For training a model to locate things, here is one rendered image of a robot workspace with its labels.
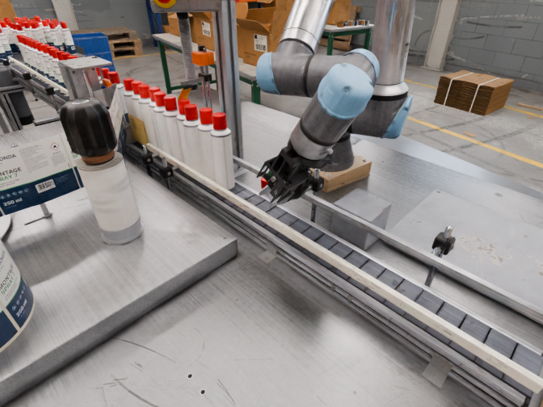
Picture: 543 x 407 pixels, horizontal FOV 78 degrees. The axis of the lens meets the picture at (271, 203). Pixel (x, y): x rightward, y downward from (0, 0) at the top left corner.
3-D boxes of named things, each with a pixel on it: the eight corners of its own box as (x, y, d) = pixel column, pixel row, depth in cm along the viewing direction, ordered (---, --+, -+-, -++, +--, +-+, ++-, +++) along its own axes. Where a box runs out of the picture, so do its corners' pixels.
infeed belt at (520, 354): (85, 119, 145) (82, 111, 142) (104, 115, 149) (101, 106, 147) (519, 411, 49) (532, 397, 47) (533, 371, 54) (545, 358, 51)
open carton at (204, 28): (186, 46, 317) (180, 0, 296) (228, 41, 339) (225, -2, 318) (205, 52, 292) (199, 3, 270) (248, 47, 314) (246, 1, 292)
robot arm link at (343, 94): (384, 79, 52) (369, 105, 46) (346, 128, 60) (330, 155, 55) (342, 50, 52) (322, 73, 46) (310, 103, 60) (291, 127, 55)
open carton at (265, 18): (209, 53, 290) (204, 4, 269) (260, 47, 315) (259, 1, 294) (235, 63, 260) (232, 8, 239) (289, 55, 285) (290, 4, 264)
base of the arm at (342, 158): (295, 160, 107) (295, 130, 102) (329, 145, 115) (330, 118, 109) (330, 177, 97) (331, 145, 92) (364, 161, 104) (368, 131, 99)
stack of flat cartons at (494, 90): (431, 102, 425) (439, 76, 406) (453, 94, 452) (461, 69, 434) (484, 116, 383) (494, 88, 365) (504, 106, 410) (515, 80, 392)
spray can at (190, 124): (187, 177, 96) (175, 106, 85) (198, 169, 100) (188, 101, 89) (201, 181, 94) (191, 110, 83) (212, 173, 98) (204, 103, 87)
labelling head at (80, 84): (83, 140, 116) (56, 62, 102) (119, 130, 124) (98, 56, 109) (99, 153, 108) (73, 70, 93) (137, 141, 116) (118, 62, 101)
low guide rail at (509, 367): (147, 149, 108) (146, 144, 107) (150, 148, 109) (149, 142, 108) (536, 393, 46) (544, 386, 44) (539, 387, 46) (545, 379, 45)
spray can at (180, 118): (185, 164, 103) (174, 97, 91) (202, 163, 103) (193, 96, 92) (184, 172, 99) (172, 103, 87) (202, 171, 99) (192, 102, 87)
